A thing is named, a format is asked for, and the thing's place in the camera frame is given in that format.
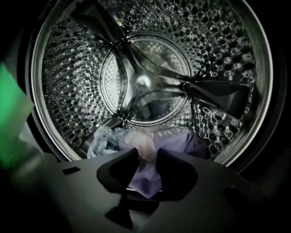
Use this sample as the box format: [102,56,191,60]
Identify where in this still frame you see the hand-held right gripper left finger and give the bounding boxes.
[22,148,140,233]

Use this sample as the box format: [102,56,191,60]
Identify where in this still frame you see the light blue clothes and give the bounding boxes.
[87,126,122,159]

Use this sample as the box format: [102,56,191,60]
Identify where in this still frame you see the purple clothes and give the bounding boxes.
[113,127,211,199]

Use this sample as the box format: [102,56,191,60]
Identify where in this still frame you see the black washing machine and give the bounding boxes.
[0,0,291,182]

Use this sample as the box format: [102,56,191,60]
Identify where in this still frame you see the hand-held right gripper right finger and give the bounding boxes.
[135,147,274,233]

